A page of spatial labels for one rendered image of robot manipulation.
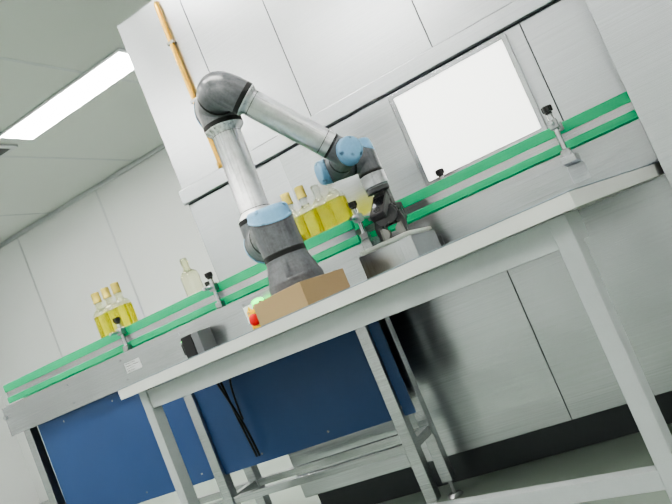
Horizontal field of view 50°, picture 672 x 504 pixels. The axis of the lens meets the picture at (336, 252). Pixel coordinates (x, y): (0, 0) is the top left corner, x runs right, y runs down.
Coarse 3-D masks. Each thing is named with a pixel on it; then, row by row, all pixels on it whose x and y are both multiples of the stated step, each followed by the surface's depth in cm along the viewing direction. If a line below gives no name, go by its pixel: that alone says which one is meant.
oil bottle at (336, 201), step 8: (336, 192) 240; (328, 200) 241; (336, 200) 240; (344, 200) 242; (328, 208) 242; (336, 208) 240; (344, 208) 240; (336, 216) 241; (344, 216) 239; (336, 224) 241
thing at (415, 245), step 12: (408, 240) 198; (420, 240) 203; (432, 240) 212; (372, 252) 203; (384, 252) 202; (396, 252) 200; (408, 252) 199; (420, 252) 199; (372, 264) 203; (384, 264) 202; (396, 264) 200; (372, 276) 204
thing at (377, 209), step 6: (384, 192) 212; (378, 198) 211; (384, 198) 209; (372, 204) 210; (378, 204) 208; (384, 204) 207; (372, 210) 207; (378, 210) 205; (384, 210) 205; (372, 216) 205; (378, 216) 205; (384, 216) 204
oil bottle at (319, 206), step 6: (318, 198) 244; (324, 198) 244; (312, 204) 245; (318, 204) 243; (324, 204) 242; (318, 210) 244; (324, 210) 243; (318, 216) 244; (324, 216) 243; (330, 216) 242; (318, 222) 244; (324, 222) 243; (330, 222) 242; (324, 228) 243
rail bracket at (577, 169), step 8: (544, 112) 196; (552, 120) 196; (552, 128) 196; (560, 128) 206; (560, 136) 196; (560, 144) 196; (560, 152) 196; (568, 152) 195; (560, 160) 195; (568, 160) 194; (576, 160) 196; (568, 168) 205; (576, 168) 204; (584, 168) 203; (576, 176) 204; (584, 176) 203
